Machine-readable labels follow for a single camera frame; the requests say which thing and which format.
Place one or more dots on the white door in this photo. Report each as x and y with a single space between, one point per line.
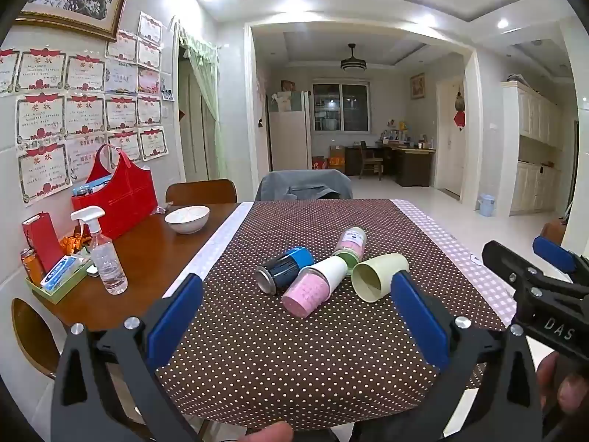
448 156

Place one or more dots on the orange can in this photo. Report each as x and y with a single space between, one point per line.
32 264

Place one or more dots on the clear spray bottle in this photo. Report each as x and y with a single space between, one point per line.
108 262

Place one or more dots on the grey jacket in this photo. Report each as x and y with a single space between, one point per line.
299 184

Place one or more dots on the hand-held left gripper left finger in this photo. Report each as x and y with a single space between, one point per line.
177 320

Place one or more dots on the window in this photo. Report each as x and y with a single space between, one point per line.
340 106

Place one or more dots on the cream cabinets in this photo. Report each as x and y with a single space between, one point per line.
529 147

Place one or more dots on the dark desk chair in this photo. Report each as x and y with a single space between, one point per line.
370 159

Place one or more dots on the wooden chair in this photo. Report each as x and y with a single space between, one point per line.
32 336
200 191
551 235

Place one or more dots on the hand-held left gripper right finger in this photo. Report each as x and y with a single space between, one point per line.
421 322

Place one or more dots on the pale green cup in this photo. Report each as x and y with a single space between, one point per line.
375 278

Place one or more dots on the person's left hand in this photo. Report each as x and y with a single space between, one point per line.
271 433

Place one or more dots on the wall of award certificates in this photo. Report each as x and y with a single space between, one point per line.
83 110

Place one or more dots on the white refrigerator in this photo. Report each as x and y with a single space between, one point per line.
287 138

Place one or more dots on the blue and black cup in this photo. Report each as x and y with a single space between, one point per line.
287 268

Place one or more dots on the red gift box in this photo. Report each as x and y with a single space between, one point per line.
319 163

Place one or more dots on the green sheer curtain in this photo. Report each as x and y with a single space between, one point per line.
205 101

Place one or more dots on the green tray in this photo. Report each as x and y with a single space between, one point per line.
60 292

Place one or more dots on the dark wooden desk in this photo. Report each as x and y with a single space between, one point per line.
412 163

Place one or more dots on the cardboard box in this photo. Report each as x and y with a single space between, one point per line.
337 159

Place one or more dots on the red door ornament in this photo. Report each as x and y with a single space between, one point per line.
459 110

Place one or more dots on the pink and green cup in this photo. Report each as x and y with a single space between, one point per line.
350 245

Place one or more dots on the red tote bag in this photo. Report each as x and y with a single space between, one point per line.
122 198

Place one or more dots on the person's right hand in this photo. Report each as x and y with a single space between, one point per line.
548 377

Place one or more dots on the orange snack packet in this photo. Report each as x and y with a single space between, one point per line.
73 244

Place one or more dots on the framed wall picture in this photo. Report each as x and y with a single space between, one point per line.
417 86

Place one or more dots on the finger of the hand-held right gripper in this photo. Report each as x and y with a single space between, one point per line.
506 258
554 253

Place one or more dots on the blue and white toothpaste box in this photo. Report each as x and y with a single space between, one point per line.
62 275

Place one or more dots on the black ceiling lamp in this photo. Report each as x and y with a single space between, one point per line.
353 63

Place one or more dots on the white bowl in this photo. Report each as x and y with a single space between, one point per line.
186 218

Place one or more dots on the red paper box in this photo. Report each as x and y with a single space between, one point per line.
43 239

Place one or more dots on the pink and white cup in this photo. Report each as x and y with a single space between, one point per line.
308 292

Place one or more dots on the light blue trash bin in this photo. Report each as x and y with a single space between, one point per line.
487 206

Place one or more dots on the brown polka dot tablecloth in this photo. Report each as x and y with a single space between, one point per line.
276 368

